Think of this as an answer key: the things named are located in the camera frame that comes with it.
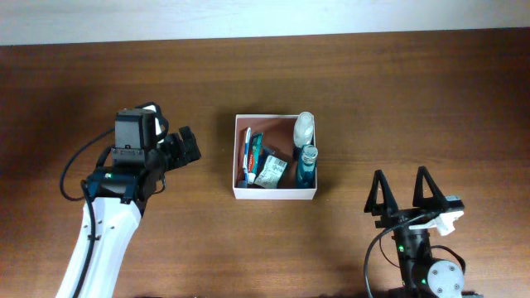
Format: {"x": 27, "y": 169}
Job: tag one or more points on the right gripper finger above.
{"x": 436, "y": 201}
{"x": 380, "y": 199}

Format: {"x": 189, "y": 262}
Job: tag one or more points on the white cardboard box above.
{"x": 278, "y": 135}

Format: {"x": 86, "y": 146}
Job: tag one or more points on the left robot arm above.
{"x": 115, "y": 196}

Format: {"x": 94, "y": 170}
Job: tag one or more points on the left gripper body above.
{"x": 172, "y": 154}

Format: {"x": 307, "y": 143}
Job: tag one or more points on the blue white toothbrush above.
{"x": 248, "y": 134}

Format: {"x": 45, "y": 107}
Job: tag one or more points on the white spray bottle blue base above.
{"x": 303, "y": 132}

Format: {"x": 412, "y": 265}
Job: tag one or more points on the green white toothpaste tube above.
{"x": 253, "y": 157}

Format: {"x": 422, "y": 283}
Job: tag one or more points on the blue disposable razor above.
{"x": 266, "y": 152}

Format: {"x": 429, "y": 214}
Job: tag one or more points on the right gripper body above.
{"x": 397, "y": 217}

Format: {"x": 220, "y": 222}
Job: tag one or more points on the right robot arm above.
{"x": 426, "y": 270}

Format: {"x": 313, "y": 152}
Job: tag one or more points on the green white soap packet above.
{"x": 271, "y": 173}

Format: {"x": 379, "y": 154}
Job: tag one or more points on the teal mouthwash bottle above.
{"x": 306, "y": 167}

